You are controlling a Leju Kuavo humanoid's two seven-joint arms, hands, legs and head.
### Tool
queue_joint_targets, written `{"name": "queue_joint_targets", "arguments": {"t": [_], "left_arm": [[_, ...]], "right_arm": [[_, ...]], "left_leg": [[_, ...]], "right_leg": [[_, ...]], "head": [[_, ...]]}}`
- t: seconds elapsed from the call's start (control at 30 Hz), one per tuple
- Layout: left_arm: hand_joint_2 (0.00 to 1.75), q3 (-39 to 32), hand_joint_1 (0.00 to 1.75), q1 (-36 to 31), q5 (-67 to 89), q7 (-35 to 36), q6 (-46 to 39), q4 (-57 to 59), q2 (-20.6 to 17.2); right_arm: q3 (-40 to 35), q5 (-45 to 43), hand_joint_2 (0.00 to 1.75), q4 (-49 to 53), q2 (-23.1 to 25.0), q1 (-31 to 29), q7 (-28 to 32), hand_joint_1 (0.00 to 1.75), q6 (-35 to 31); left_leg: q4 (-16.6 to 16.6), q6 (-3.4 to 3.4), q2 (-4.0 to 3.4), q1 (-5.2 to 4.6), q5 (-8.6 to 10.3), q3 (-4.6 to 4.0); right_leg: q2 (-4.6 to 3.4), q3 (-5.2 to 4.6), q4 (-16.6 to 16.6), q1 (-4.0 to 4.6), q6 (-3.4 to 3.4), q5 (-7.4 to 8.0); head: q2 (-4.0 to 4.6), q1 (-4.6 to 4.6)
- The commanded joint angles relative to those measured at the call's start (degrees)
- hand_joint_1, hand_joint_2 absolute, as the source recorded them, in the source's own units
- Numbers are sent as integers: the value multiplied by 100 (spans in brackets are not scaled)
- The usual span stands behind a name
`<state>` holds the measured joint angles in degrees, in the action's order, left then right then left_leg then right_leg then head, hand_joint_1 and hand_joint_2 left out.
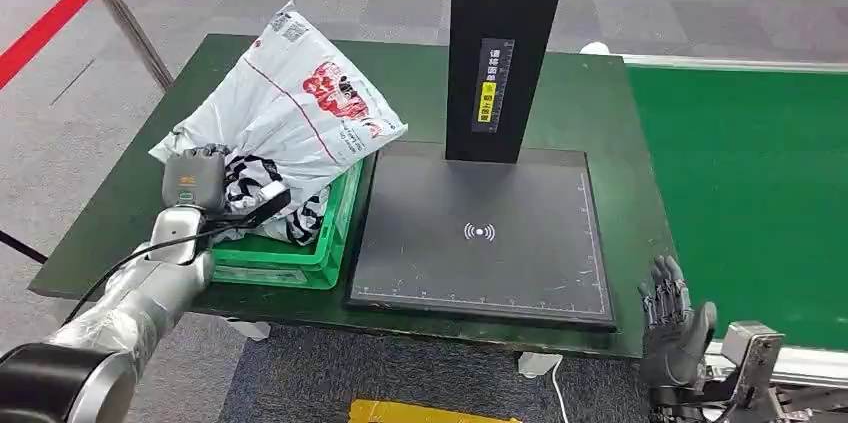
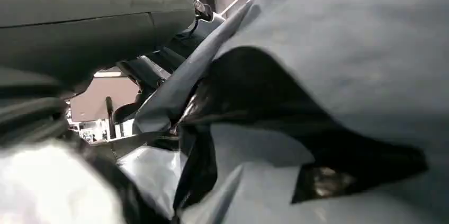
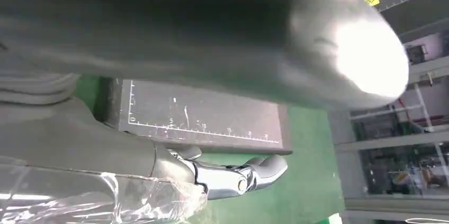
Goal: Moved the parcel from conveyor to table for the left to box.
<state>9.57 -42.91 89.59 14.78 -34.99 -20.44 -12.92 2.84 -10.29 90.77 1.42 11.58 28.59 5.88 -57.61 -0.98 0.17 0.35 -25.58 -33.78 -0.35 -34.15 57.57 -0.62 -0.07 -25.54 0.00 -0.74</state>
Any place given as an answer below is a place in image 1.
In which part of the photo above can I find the yellow floor tape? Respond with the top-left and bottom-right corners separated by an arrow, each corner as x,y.
347,398 -> 521,423

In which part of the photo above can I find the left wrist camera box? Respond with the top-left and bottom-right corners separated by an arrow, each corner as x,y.
221,180 -> 293,230

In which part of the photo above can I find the white table foot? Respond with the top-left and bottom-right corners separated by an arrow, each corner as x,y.
517,352 -> 563,380
228,319 -> 272,342

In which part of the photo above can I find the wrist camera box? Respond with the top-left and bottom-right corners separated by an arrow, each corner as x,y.
705,320 -> 786,411
221,180 -> 293,230

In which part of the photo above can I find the green conveyor belt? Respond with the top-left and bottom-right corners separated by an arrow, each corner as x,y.
625,65 -> 848,352

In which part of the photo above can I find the red barrier belt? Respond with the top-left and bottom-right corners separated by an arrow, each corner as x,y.
0,0 -> 99,91

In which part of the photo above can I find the green plastic crate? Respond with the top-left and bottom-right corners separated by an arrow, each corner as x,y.
210,158 -> 366,292

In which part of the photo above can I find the black barrier strap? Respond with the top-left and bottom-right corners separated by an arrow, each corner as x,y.
0,229 -> 49,266

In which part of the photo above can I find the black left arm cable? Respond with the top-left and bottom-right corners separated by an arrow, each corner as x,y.
62,221 -> 266,329

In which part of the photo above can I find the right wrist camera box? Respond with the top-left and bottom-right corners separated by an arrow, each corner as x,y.
705,320 -> 786,411

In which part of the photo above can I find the white cable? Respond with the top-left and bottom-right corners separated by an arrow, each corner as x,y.
549,356 -> 571,423

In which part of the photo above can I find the white parcel black stripe print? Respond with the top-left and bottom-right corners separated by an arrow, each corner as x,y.
221,153 -> 333,248

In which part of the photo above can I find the steel stanchion post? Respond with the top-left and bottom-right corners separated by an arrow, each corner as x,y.
72,0 -> 175,91

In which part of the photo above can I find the black scanner column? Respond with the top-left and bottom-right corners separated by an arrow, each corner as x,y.
445,0 -> 578,165

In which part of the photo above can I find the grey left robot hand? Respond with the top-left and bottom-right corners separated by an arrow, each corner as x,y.
160,144 -> 231,215

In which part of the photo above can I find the black yellow column label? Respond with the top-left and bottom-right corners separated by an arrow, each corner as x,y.
470,37 -> 517,135

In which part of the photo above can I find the large white parcel red print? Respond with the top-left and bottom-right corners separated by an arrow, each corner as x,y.
148,1 -> 409,223

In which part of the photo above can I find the black scanner base plate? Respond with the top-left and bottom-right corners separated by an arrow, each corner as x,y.
345,141 -> 619,333

